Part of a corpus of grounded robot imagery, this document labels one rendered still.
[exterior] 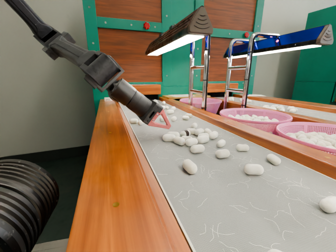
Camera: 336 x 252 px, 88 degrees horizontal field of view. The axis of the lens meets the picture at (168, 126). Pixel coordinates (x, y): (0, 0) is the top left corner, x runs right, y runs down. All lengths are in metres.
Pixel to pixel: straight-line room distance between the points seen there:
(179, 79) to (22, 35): 1.53
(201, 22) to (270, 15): 2.91
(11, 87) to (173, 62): 1.59
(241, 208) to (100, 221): 0.19
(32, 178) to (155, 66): 1.15
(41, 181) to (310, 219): 0.38
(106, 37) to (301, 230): 1.28
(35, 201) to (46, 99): 1.94
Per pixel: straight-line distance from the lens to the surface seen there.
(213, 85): 1.47
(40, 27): 0.87
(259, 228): 0.27
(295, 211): 0.32
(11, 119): 2.34
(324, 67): 3.33
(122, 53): 1.32
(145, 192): 0.26
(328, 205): 0.33
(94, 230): 0.22
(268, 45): 1.12
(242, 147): 0.46
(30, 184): 0.32
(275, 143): 0.49
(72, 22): 2.22
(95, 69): 0.47
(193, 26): 0.58
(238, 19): 1.72
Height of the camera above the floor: 0.92
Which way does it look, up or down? 16 degrees down
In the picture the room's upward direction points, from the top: straight up
